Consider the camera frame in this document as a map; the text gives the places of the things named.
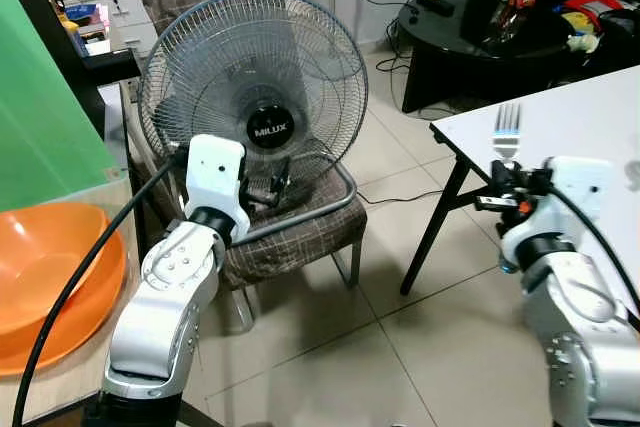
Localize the orange plastic bowl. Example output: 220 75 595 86
0 232 130 378
0 202 112 338

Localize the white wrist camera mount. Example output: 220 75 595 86
545 155 614 238
185 134 251 235

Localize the white and green object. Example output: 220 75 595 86
567 32 602 54

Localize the white drawer cabinet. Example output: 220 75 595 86
95 0 159 58

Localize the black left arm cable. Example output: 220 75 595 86
10 152 191 427

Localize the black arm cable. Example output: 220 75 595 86
545 185 640 333
10 152 191 427

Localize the grey Milux electric fan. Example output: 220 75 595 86
138 0 369 244

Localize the black fan power cable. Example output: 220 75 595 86
358 185 443 205

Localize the brown plaid chair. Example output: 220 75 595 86
125 0 369 334

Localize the black table leg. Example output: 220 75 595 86
400 127 493 296

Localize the small black device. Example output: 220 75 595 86
418 0 457 17

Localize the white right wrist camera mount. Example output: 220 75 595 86
545 155 614 238

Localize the yellow snack pack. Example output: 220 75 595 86
562 11 593 34

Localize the black shelf unit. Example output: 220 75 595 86
0 0 143 140

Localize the green board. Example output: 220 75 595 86
0 0 122 214

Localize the black round table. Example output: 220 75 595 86
397 0 640 114

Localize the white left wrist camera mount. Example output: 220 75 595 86
185 134 251 235

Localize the red snack pack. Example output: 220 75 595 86
564 0 623 18

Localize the dark bag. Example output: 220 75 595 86
598 7 640 50

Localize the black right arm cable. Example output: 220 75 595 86
545 185 640 333

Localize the silver metal fork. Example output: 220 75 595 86
493 102 523 164

